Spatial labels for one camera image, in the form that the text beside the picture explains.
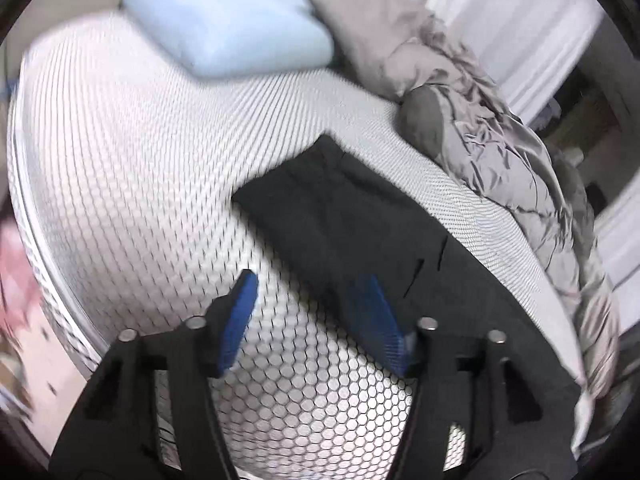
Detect white wardrobe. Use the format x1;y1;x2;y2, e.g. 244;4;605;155
379;0;607;117

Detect black pants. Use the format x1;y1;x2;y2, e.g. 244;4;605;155
232;134;582;401

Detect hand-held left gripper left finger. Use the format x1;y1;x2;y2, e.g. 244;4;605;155
47;269;261;480

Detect grey crumpled duvet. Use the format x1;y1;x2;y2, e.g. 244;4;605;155
396;12;622;402

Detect grey pillow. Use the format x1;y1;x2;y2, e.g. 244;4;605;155
307;0;453;102

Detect bed with honeycomb-pattern sheet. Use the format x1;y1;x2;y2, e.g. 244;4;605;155
7;12;596;480

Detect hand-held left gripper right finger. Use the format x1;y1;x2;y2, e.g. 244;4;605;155
349;274;581;480

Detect pink cloth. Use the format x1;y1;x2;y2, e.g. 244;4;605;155
0;220;47;346

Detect light blue pillow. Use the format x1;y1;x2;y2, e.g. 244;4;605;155
121;0;336;79

